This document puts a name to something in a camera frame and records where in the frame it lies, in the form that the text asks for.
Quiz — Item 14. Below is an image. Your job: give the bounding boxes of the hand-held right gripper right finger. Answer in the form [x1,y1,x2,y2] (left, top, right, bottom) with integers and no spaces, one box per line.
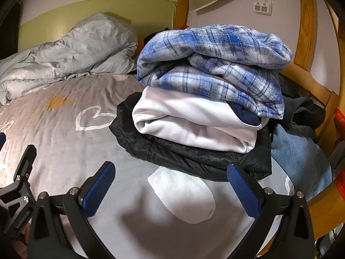
[226,163,316,259]

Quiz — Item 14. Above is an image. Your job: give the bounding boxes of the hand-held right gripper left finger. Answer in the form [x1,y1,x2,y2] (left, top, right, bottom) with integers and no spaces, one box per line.
[28,160,116,259]

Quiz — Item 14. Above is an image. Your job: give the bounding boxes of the blue plaid shirt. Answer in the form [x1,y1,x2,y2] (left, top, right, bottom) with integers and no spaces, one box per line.
[136,24,293,119]

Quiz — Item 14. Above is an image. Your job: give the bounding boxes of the person's left hand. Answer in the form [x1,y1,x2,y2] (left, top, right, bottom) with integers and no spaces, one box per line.
[11,221,30,259]

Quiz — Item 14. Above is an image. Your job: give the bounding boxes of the blue jeans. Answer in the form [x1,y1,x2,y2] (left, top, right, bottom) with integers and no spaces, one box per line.
[270,124,333,203]

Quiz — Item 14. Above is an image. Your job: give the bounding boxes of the black puffer jacket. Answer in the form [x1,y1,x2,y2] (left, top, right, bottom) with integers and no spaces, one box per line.
[109,92,273,181]

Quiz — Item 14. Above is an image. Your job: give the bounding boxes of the white folded garment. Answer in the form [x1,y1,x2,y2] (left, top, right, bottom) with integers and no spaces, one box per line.
[132,86,262,154]

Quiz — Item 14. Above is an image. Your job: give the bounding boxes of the dark grey garment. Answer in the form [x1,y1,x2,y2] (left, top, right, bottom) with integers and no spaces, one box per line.
[278,74,326,141]

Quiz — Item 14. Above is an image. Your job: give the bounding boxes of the grey duvet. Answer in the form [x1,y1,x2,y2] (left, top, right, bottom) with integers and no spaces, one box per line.
[0,12,139,106]

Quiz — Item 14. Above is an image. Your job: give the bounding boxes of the red cloth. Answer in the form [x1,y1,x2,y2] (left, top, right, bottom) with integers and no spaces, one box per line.
[333,107,345,146]

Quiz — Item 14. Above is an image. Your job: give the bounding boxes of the yellow cloth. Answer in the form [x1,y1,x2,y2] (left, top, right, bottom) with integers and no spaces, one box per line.
[135,36,147,58]

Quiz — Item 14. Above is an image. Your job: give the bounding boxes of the white wall socket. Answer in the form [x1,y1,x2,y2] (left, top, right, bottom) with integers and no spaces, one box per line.
[253,0,274,15]

